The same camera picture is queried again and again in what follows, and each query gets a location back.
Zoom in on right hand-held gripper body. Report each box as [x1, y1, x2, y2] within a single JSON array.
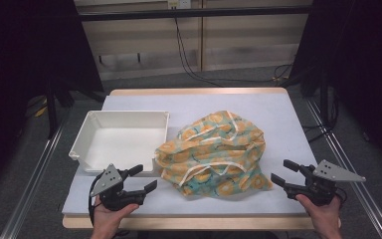
[[284, 158, 367, 207]]

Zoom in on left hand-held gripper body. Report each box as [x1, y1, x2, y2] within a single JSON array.
[[89, 162, 147, 212]]

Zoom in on orange and teal patterned cloth bag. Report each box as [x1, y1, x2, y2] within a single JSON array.
[[153, 110, 274, 199]]

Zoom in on person's right hand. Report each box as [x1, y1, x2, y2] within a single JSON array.
[[294, 193, 343, 232]]

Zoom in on person's left hand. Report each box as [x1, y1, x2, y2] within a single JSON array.
[[91, 195, 140, 235]]

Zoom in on white plastic tray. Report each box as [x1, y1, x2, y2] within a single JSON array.
[[68, 110, 171, 176]]

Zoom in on black metal stand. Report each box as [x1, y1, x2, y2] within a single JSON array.
[[284, 65, 333, 127]]

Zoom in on pale blue table mat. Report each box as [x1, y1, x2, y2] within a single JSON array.
[[61, 92, 319, 218]]

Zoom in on black tripod stand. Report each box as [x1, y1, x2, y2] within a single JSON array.
[[44, 77, 107, 141]]

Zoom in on wooden table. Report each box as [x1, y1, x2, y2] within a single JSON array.
[[62, 87, 316, 231]]

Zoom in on yellow floor tape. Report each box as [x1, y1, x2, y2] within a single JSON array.
[[34, 105, 48, 119]]

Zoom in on dark curtain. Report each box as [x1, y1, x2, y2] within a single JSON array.
[[0, 0, 104, 201], [290, 0, 382, 174]]

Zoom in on black horizontal bar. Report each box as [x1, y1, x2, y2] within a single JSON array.
[[79, 5, 313, 22]]

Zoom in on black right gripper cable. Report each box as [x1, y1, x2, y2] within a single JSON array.
[[333, 186, 349, 204]]

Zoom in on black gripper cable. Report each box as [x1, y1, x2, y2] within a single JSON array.
[[333, 186, 349, 204], [87, 172, 104, 227]]

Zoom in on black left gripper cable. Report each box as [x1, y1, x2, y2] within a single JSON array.
[[87, 172, 104, 227]]

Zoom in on metal floor rail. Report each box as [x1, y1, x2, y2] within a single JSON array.
[[303, 97, 382, 239], [0, 121, 67, 239]]

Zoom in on black floor cables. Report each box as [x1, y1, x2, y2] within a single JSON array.
[[302, 95, 340, 144]]

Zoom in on long black wall cable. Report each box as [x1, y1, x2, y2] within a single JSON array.
[[173, 16, 294, 89]]

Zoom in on white wall outlet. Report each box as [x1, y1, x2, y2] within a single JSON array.
[[166, 0, 193, 10]]

